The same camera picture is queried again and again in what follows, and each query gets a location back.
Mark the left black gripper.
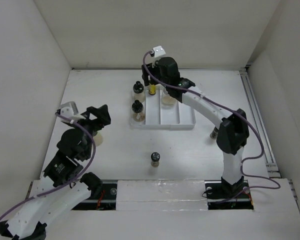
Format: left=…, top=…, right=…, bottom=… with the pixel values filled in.
left=68, top=104, right=110, bottom=159

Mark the yellow liquid bottle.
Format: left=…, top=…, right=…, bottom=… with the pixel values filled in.
left=148, top=84, right=157, bottom=96

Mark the black knob spice bottle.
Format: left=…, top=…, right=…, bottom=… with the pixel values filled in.
left=132, top=81, right=146, bottom=103

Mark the cream cap spice bottle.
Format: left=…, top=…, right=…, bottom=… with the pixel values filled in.
left=93, top=132, right=104, bottom=147

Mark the wide glass jar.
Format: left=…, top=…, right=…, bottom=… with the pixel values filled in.
left=161, top=88, right=176, bottom=106

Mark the black cap spice bottle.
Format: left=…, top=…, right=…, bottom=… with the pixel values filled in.
left=131, top=100, right=145, bottom=122

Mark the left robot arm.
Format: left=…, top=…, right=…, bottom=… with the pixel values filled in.
left=0, top=101, right=111, bottom=240

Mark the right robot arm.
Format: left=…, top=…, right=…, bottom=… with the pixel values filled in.
left=141, top=57, right=249, bottom=198

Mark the white divided tray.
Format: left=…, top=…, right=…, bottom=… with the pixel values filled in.
left=130, top=85, right=196, bottom=130

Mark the small black cap bottle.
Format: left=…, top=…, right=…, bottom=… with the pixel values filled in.
left=150, top=152, right=161, bottom=168

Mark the dark cap spice jar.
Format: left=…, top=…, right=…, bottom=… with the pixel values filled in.
left=209, top=127, right=219, bottom=140

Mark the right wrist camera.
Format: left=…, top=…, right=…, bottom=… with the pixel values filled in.
left=150, top=45, right=166, bottom=59

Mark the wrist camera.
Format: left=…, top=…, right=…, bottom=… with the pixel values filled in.
left=150, top=45, right=166, bottom=59
left=56, top=101, right=84, bottom=123

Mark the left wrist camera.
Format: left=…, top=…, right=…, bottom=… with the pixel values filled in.
left=56, top=101, right=84, bottom=123

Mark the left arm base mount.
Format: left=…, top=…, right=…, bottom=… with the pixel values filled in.
left=72, top=179, right=118, bottom=211

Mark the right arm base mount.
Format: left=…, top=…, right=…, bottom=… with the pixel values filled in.
left=201, top=180, right=254, bottom=211

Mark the aluminium rail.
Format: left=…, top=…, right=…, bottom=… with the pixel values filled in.
left=239, top=62, right=282, bottom=179

